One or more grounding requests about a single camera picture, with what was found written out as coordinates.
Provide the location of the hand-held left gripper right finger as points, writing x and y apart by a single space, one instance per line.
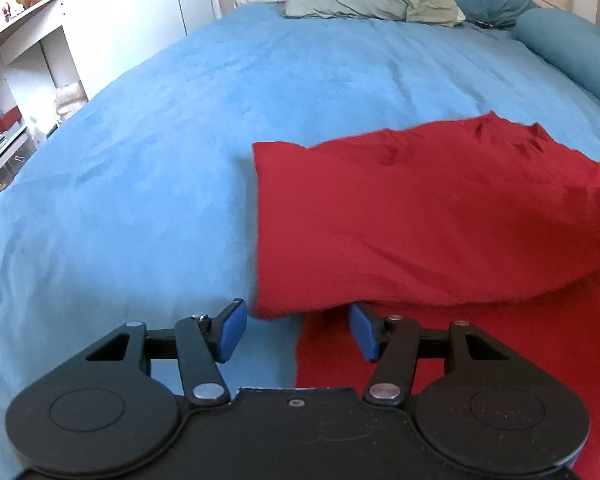
362 330

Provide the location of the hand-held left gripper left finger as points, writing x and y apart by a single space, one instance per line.
231 330

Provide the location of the red garment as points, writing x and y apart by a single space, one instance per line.
430 220

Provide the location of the light blue bed blanket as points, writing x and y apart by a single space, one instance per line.
155 170

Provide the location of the cream cloth bundle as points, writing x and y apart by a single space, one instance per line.
70 100

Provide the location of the red box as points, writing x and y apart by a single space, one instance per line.
7 119

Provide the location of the sage green pillow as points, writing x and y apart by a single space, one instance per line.
375 2

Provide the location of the white shelf desk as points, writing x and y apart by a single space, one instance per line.
15 60

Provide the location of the teal bolster pillow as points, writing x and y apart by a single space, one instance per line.
565 45

